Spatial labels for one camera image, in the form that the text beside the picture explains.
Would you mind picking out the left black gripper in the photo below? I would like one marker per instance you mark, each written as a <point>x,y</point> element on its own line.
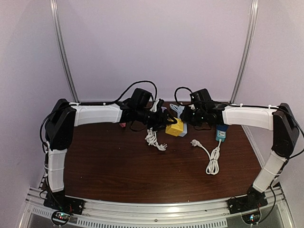
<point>160,122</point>

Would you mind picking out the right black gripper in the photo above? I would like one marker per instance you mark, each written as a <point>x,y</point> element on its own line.
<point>185,117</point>

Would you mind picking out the yellow cube adapter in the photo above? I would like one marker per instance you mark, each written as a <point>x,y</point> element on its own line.
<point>174,129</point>

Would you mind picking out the light blue power strip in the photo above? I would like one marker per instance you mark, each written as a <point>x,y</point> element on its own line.
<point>184,125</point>

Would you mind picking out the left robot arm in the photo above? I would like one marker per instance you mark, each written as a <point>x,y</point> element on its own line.
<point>65,116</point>

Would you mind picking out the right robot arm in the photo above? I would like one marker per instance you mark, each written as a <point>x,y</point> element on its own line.
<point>272,130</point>

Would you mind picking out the teal blue socket box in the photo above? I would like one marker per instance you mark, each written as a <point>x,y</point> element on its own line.
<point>221,132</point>

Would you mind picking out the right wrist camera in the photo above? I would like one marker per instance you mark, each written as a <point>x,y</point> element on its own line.
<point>199,97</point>

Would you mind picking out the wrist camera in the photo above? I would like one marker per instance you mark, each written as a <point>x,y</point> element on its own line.
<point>199,97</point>
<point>139,98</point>

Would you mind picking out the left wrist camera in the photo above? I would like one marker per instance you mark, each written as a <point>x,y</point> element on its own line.
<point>139,98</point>

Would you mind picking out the right aluminium frame post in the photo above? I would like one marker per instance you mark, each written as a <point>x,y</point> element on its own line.
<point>246,50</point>

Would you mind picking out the aluminium frame post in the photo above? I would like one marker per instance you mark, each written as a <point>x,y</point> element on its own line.
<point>246,50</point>
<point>62,50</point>

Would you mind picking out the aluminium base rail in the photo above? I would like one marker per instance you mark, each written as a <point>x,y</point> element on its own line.
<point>201,214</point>

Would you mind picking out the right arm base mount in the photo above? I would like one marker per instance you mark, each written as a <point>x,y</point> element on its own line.
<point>252,200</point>

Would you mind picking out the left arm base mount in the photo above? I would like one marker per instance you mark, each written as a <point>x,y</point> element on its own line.
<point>61,202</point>

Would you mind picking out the left aluminium frame post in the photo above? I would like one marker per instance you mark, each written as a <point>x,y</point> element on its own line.
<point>62,50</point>

